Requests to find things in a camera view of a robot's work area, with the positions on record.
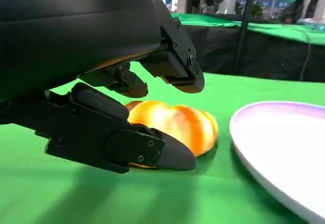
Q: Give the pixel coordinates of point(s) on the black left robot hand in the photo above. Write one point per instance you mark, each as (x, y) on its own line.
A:
(63, 31)

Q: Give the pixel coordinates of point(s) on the orange and white bread roll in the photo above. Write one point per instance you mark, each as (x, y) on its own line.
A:
(177, 122)

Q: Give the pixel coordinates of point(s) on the black stand pole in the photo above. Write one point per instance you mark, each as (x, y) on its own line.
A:
(245, 18)

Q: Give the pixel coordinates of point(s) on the black fabric drape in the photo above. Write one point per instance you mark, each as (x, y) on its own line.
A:
(269, 53)

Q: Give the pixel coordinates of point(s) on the green cloth on neighbouring table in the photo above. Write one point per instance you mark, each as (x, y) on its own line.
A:
(279, 29)

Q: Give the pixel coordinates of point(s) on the person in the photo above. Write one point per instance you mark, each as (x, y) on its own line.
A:
(302, 5)

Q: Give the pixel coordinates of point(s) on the lilac plate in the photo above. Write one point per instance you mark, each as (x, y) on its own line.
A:
(279, 145)

